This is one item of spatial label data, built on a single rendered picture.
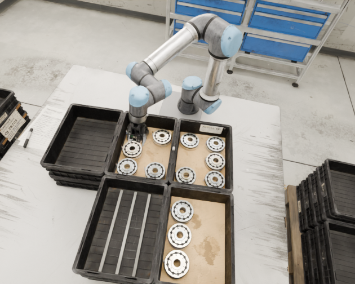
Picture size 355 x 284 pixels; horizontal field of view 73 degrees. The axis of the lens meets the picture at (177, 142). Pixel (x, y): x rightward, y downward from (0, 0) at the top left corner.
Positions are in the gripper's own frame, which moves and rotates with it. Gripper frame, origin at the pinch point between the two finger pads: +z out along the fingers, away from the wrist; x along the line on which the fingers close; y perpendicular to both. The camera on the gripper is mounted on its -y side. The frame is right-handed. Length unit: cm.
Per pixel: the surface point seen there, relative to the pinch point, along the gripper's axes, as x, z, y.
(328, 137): 185, 78, -102
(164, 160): 15.3, 10.0, 2.7
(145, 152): 4.7, 10.9, -0.5
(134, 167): 1.1, 8.3, 11.1
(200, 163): 34.5, 8.2, 1.3
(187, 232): 30.7, 5.5, 38.7
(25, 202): -50, 29, 31
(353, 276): 140, 43, 38
